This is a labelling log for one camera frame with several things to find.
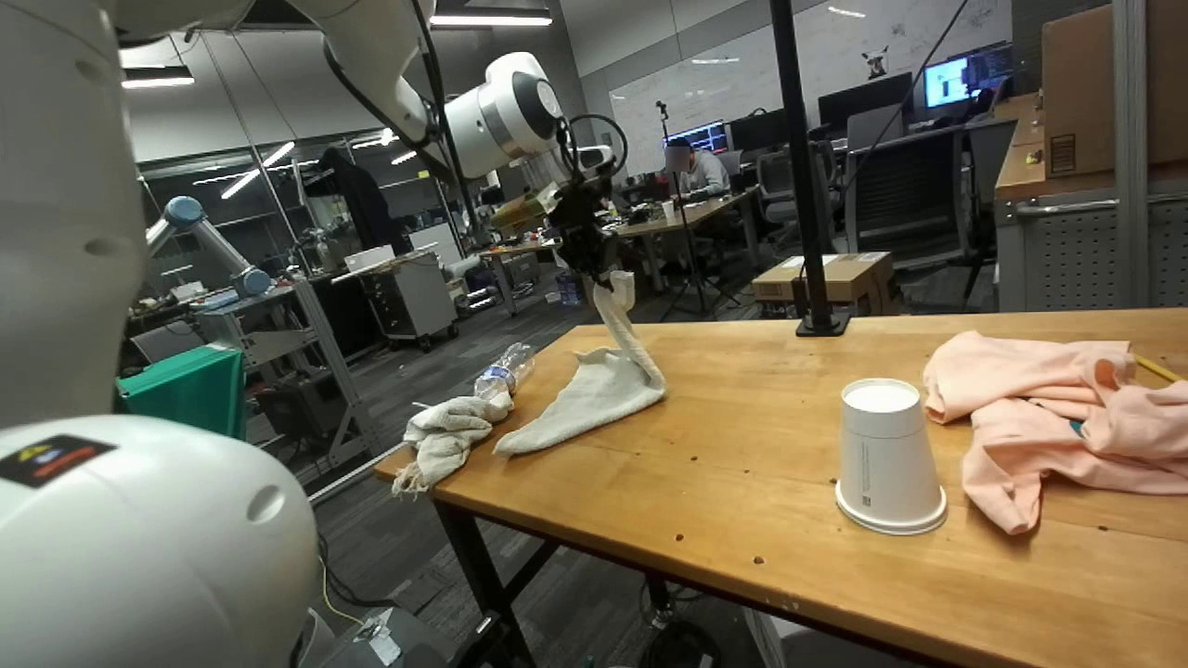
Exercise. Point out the large cardboard box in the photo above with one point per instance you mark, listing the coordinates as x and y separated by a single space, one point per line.
1078 85

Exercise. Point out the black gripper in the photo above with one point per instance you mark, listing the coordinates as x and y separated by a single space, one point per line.
581 228

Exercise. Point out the green box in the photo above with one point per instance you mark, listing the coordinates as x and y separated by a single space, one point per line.
186 388

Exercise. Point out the crumpled white rag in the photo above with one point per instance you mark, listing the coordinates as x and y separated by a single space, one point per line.
447 431

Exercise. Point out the white towel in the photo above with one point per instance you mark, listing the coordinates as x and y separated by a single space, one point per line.
597 393

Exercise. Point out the black hanging jacket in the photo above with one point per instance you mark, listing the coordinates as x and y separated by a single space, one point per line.
359 199

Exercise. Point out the seated person grey shirt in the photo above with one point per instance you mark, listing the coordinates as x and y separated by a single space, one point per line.
695 172

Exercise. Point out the lit computer monitor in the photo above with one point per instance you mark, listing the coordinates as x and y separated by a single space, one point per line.
953 84

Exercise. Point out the long wooden office desk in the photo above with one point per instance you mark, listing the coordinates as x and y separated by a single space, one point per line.
670 221

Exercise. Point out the black camera stand pole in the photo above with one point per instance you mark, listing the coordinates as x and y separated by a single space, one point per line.
802 162

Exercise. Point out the white cabinet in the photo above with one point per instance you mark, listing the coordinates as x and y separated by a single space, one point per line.
423 298

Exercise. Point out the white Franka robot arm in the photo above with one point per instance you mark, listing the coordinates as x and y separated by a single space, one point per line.
134 559

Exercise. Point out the grey blue-jointed robot arm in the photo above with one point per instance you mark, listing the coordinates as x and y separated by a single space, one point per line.
197 228

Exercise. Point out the grey metal post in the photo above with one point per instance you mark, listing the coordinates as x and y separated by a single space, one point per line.
1132 149

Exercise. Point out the yellow pencil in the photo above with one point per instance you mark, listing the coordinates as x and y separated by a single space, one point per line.
1156 369

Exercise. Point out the clear plastic water bottle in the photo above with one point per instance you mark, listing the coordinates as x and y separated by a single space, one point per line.
505 369

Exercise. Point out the white paper cup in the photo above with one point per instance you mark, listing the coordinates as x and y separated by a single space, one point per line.
885 459

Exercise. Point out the ceiling light strip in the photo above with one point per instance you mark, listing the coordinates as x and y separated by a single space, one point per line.
154 79
497 18

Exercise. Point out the metal cart frame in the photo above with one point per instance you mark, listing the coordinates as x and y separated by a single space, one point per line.
309 335

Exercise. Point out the black table leg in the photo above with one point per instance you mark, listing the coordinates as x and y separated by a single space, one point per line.
477 567

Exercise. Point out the pink cloth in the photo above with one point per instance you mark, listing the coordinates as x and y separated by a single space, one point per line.
1052 409

